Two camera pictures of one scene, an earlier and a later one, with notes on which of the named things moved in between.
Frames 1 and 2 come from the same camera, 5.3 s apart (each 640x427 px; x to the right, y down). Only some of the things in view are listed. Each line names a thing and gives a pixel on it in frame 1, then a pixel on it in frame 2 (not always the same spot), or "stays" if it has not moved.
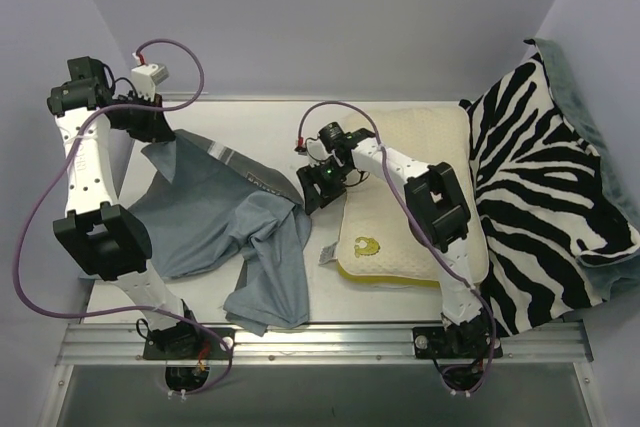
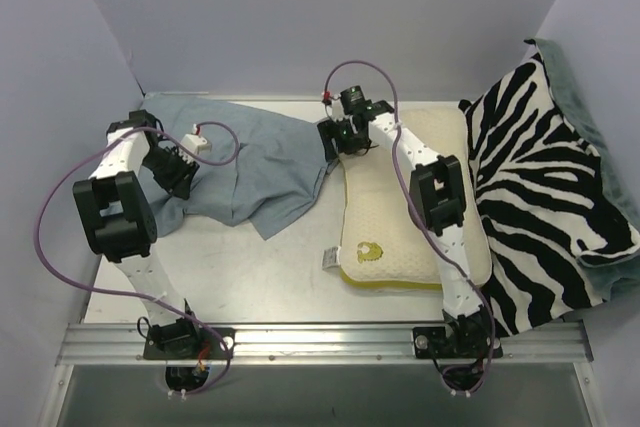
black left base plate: (188, 344) stays
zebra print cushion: (540, 202) stays
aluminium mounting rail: (125, 345) stays
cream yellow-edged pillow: (379, 240) stays
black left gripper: (148, 122) -> (175, 172)
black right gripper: (320, 187) -> (329, 138)
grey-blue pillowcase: (205, 207) -> (263, 170)
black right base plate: (460, 342) stays
